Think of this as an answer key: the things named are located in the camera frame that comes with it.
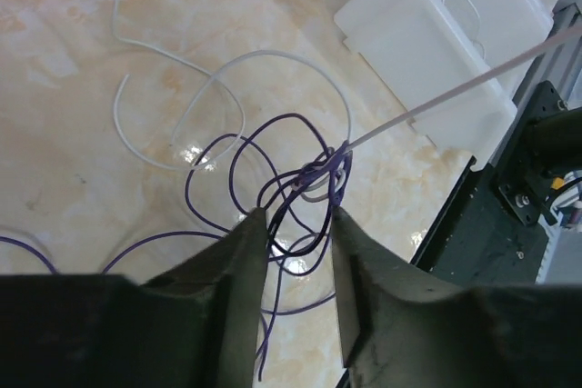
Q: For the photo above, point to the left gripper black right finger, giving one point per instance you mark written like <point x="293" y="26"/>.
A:
<point x="396" y="323"/>

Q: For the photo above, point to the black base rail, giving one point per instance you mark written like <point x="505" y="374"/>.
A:
<point x="475" y="239"/>

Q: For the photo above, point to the white compartment tray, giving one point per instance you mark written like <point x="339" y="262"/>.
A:
<point x="423" y="48"/>

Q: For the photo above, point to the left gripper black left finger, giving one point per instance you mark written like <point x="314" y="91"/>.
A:
<point x="205" y="312"/>

